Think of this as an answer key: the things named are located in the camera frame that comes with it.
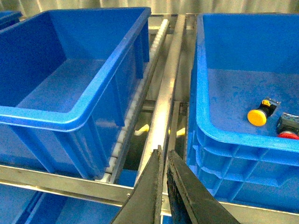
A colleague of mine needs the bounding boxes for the far left blue bin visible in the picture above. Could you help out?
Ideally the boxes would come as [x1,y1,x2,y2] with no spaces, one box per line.
[0,11,22,30]

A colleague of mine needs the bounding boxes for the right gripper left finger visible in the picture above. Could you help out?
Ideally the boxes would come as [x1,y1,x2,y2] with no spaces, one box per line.
[111,145,164,224]

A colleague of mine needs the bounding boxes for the yellow push button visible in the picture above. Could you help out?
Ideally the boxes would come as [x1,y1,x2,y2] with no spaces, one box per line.
[247,97,281,126]

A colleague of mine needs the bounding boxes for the central metal rail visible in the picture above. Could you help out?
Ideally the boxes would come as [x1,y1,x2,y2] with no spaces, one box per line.
[136,14,185,181]

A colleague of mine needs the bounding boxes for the front metal shelf bar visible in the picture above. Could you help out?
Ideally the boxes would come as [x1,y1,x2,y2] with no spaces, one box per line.
[0,165,299,224]

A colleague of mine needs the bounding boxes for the left blue plastic bin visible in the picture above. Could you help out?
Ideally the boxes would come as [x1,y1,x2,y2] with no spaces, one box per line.
[0,7,151,179]

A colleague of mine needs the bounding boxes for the blue plastic bin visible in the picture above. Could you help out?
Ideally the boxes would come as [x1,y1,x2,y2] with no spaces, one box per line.
[186,14,299,213]
[0,7,151,179]

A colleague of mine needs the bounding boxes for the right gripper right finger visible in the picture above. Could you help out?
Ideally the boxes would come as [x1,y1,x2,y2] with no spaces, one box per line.
[167,150,239,224]

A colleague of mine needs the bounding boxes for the red push button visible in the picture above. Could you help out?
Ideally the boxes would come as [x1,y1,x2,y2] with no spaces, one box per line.
[276,112,299,140]

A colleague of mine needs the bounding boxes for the white roller track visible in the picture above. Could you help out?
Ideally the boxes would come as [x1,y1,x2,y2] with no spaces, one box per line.
[95,19,170,184]

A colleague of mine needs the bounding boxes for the lower left blue bin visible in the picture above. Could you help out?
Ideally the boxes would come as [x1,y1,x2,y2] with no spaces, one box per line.
[0,184,120,224]

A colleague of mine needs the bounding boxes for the right blue plastic bin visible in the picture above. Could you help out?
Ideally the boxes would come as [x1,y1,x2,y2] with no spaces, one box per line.
[186,14,299,213]

